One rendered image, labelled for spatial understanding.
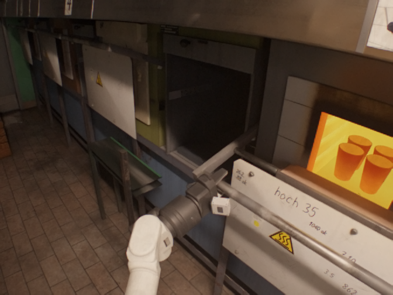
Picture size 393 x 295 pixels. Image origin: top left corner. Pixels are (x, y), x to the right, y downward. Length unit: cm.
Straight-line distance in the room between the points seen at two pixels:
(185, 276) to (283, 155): 122
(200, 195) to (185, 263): 128
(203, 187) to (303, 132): 33
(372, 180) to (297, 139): 26
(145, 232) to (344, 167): 62
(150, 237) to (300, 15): 51
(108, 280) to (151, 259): 131
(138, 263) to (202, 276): 128
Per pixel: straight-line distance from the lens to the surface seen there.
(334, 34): 41
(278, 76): 82
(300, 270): 88
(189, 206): 66
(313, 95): 76
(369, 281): 63
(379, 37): 40
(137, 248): 60
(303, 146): 81
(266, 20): 47
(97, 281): 190
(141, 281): 59
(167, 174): 156
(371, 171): 87
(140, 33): 129
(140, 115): 146
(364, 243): 72
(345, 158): 88
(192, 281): 184
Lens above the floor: 154
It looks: 29 degrees down
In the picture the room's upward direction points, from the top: 3 degrees clockwise
